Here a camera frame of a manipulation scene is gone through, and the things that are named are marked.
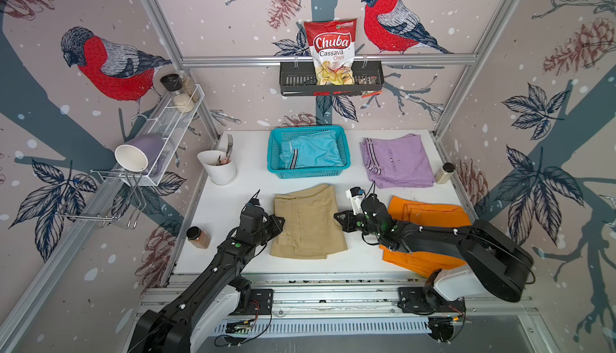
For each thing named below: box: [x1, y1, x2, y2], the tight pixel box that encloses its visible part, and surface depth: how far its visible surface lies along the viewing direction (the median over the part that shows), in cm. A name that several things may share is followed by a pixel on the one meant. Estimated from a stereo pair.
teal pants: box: [279, 129, 345, 170], surface depth 109 cm
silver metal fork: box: [225, 133, 234, 162], surface depth 103 cm
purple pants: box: [360, 133, 436, 190], surface depth 109 cm
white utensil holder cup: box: [196, 137, 238, 186], surface depth 102 cm
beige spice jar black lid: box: [434, 162, 456, 185], surface depth 98 cm
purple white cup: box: [113, 134, 165, 173], surface depth 63 cm
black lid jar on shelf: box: [159, 73, 183, 92], surface depth 80 cm
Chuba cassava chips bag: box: [303, 17, 358, 86], surface depth 83 cm
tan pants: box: [270, 183, 349, 260], surface depth 87 cm
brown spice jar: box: [186, 226, 211, 249], surface depth 81 cm
